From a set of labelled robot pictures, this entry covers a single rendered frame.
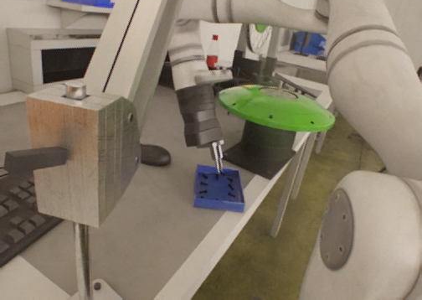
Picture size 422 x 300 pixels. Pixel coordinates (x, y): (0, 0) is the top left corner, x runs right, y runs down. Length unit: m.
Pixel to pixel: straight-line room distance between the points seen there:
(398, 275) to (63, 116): 0.23
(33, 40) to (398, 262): 1.06
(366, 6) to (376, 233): 0.31
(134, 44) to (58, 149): 0.12
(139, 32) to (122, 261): 0.32
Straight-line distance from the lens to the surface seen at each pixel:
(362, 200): 0.21
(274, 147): 0.77
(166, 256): 0.48
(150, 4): 0.31
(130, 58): 0.27
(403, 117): 0.31
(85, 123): 0.21
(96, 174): 0.22
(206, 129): 0.57
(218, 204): 0.57
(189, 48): 0.57
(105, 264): 0.47
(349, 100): 0.34
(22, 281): 0.47
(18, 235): 0.51
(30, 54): 1.10
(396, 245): 0.21
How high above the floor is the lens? 1.27
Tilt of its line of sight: 23 degrees down
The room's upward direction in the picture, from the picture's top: 9 degrees clockwise
